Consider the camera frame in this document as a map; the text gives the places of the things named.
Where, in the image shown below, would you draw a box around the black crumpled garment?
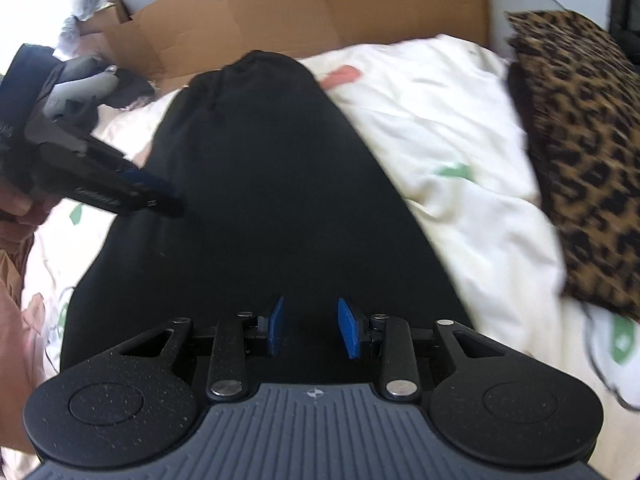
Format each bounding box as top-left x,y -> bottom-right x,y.
95,70 -> 156,111

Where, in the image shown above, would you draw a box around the leopard print pillow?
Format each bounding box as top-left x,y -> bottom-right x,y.
505,10 -> 640,323

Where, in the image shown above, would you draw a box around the grey plush toy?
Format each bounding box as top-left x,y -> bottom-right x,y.
45,57 -> 118,116

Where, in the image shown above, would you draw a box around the white printed bedsheet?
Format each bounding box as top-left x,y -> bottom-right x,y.
0,34 -> 640,480

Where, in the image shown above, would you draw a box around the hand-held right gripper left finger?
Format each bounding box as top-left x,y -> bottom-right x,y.
120,295 -> 286,403

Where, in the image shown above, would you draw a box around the brown cardboard sheet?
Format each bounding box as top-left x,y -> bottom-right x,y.
75,0 -> 491,93

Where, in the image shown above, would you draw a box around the black pants bear-print stripes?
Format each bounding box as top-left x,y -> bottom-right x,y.
59,50 -> 476,376

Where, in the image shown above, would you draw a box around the person's left hand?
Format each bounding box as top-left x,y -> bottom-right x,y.
0,172 -> 48,227

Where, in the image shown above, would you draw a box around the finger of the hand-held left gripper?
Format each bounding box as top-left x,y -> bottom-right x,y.
25,101 -> 177,201
117,185 -> 186,220

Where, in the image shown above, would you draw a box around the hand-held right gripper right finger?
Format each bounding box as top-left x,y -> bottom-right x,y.
337,297 -> 488,402

